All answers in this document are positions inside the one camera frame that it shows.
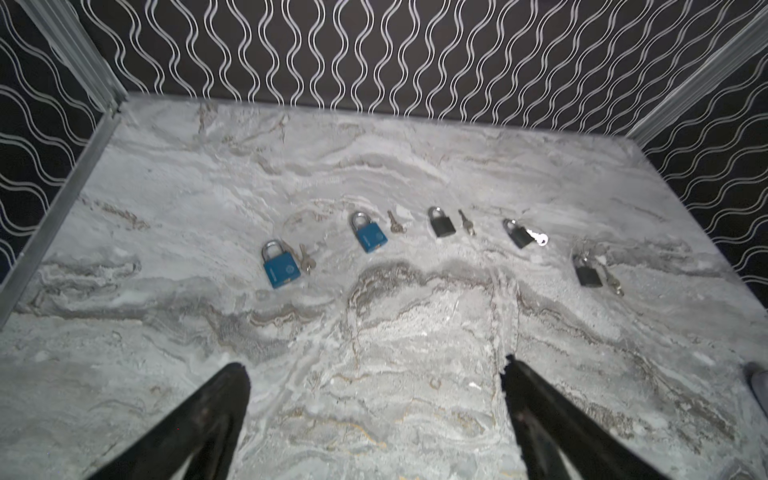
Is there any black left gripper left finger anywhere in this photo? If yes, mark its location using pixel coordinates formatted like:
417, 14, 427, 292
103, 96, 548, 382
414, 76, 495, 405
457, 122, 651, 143
91, 362, 251, 479

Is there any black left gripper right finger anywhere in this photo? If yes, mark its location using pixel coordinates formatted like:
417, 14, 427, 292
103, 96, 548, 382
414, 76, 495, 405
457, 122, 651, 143
500, 355, 665, 479

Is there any blue padlock with key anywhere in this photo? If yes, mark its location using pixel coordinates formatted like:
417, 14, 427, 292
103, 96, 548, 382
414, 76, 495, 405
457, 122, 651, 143
261, 240, 301, 289

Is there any grey oval felt pad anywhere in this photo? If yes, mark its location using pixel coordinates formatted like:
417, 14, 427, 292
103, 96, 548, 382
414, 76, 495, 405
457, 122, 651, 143
745, 362, 768, 414

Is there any black padlock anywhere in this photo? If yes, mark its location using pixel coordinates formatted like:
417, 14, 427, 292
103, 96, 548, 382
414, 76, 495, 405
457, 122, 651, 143
428, 206, 456, 238
573, 254, 603, 288
502, 218, 535, 249

